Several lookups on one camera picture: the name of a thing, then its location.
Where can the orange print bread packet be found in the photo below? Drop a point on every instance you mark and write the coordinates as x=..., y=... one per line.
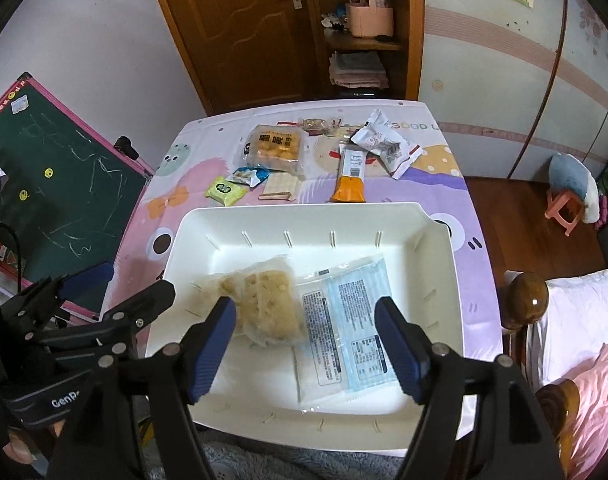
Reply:
x=276, y=147

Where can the pink plastic stool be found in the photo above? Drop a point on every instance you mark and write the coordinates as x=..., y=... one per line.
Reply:
x=559, y=205

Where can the blue plush cushion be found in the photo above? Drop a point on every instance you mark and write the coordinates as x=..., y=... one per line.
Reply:
x=569, y=170

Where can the wooden door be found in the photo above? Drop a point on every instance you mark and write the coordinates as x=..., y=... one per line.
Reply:
x=234, y=35

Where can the black chalkboard knob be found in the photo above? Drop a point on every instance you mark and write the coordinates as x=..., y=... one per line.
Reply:
x=125, y=146

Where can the blue white snack packet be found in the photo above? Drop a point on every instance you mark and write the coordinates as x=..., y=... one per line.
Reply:
x=344, y=320

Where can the pale blue wardrobe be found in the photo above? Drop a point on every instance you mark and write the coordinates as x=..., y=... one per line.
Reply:
x=509, y=85

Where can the white barcode snack packet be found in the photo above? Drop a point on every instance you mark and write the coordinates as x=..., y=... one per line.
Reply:
x=376, y=132

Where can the carved wooden bed rail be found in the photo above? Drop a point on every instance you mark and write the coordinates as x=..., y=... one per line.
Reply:
x=554, y=405

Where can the round wooden bed post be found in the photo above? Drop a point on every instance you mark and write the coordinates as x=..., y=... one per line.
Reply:
x=524, y=300

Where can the green chalkboard pink frame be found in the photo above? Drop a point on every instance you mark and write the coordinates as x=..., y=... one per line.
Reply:
x=59, y=185

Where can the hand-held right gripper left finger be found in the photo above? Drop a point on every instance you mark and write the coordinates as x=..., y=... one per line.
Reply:
x=211, y=355

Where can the white pillow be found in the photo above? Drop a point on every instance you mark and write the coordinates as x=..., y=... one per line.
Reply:
x=584, y=310

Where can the white plastic bin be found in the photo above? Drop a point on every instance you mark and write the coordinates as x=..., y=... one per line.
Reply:
x=334, y=235

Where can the pink basket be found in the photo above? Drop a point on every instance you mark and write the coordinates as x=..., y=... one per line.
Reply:
x=369, y=20

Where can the stack of folded cloths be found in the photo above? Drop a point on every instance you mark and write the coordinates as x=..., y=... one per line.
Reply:
x=356, y=70

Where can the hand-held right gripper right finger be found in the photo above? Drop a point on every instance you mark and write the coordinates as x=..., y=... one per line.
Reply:
x=399, y=355

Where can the pink blanket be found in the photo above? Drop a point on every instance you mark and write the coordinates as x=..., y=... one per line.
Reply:
x=604, y=400

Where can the cartoon printed tablecloth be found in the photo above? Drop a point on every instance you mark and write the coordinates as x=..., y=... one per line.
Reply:
x=434, y=195

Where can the clear candy packet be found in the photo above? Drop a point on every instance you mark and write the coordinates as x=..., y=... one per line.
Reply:
x=316, y=125

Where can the small blue snack packet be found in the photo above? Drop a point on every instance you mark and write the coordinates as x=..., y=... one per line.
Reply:
x=249, y=176

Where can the wooden shelf cabinet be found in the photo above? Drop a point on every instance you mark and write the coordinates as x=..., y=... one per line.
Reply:
x=364, y=45

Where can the pale wafer packet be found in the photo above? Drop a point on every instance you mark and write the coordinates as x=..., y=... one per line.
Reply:
x=281, y=186

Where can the green snack packet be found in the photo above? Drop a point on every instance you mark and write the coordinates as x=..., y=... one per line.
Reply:
x=226, y=191

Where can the person's left hand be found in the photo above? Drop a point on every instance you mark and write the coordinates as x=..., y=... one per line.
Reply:
x=16, y=447

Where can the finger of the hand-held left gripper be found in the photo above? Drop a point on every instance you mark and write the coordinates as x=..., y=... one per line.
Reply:
x=86, y=280
x=144, y=302

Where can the orange white bar packet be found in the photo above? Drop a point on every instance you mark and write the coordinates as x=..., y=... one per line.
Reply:
x=351, y=180

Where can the clear cake packet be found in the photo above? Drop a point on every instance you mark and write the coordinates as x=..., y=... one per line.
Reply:
x=269, y=290

